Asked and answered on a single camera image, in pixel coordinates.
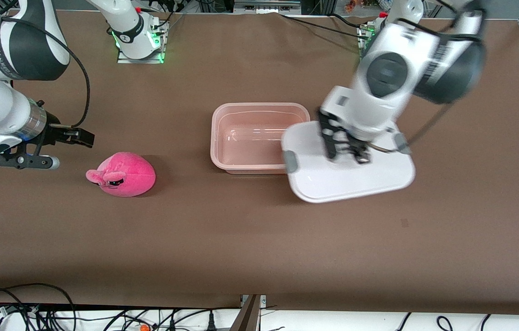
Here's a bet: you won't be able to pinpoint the white box lid grey clips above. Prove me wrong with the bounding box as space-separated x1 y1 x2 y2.
281 120 417 204

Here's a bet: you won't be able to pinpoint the pink plush toy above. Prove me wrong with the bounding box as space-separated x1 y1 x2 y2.
86 152 156 198

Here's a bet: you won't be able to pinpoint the translucent pink plastic box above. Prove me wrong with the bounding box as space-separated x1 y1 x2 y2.
210 102 311 175

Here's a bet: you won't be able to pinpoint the brown table cover sheet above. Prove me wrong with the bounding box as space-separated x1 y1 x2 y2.
0 9 519 316

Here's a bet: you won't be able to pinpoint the grey metal rack unit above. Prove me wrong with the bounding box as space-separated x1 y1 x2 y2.
234 0 302 15

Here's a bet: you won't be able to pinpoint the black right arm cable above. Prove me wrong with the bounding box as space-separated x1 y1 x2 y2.
0 16 91 130

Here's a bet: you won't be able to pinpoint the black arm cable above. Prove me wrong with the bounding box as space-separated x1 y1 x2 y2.
0 16 91 130
370 0 486 155

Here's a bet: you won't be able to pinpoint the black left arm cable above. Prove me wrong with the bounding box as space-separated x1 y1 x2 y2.
370 0 486 155

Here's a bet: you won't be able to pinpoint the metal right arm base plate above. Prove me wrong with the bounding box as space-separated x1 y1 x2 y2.
117 21 169 64

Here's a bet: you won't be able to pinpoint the long black cable on table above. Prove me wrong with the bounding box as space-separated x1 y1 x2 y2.
279 13 371 41

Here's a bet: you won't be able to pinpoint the large black cable loop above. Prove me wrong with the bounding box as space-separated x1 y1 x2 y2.
0 283 77 331

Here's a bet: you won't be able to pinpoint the aluminium frame post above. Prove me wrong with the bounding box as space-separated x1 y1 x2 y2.
229 294 267 331

